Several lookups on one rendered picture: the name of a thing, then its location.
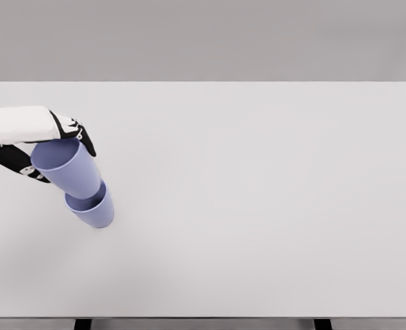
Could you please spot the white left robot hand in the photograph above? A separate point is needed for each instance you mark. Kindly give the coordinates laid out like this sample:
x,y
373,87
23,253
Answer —
x,y
24,124

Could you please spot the lavender blue plastic cup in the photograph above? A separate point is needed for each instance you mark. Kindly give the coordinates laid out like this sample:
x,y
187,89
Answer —
x,y
73,172
98,211

